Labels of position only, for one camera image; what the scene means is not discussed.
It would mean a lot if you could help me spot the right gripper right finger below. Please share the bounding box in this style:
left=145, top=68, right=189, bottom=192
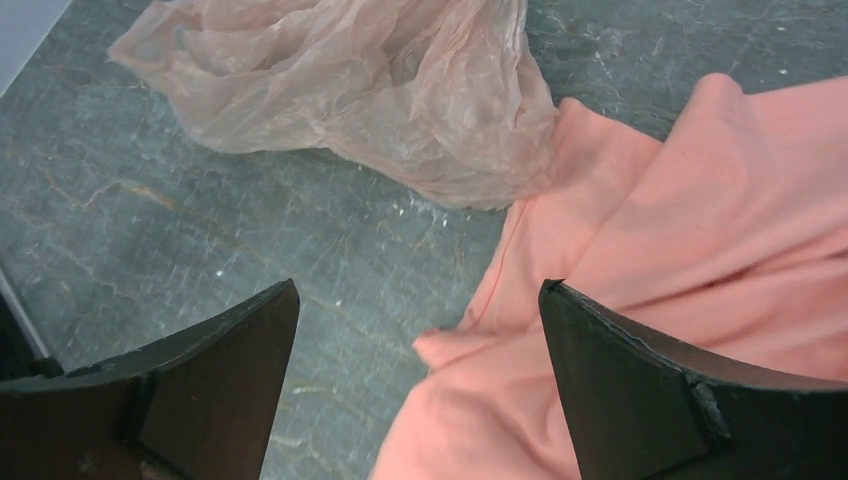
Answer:
left=538, top=280, right=847, bottom=479

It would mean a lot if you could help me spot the translucent pink plastic trash bag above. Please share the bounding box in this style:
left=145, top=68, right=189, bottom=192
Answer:
left=109, top=0, right=557, bottom=209

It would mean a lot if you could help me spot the salmon pink cloth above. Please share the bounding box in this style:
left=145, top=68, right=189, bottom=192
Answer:
left=371, top=73, right=847, bottom=479

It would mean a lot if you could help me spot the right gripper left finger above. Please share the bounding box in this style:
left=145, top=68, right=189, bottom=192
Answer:
left=1, top=280, right=300, bottom=479

